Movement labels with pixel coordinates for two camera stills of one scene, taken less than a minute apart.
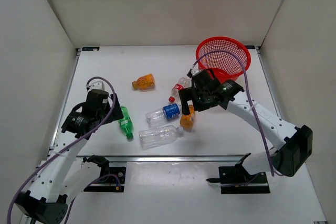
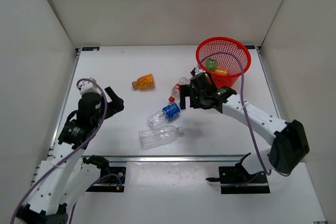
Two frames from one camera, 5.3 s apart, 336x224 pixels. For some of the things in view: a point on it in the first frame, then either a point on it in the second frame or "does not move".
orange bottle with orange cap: [187, 120] to [221, 71]
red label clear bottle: [184, 82] does not move
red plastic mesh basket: [226, 66] does not move
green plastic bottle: [126, 123] to [211, 64]
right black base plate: [237, 180] does not move
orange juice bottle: [145, 82] does not move
